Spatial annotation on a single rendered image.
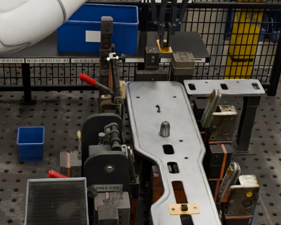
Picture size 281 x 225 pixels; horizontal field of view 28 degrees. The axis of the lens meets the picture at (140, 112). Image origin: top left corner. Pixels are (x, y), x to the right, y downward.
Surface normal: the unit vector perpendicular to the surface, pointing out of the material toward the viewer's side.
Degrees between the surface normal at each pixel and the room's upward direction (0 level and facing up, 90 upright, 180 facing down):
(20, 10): 30
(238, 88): 0
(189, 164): 0
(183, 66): 89
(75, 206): 0
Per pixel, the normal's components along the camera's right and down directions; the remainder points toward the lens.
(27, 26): 0.62, 0.15
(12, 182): 0.07, -0.82
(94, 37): 0.03, 0.57
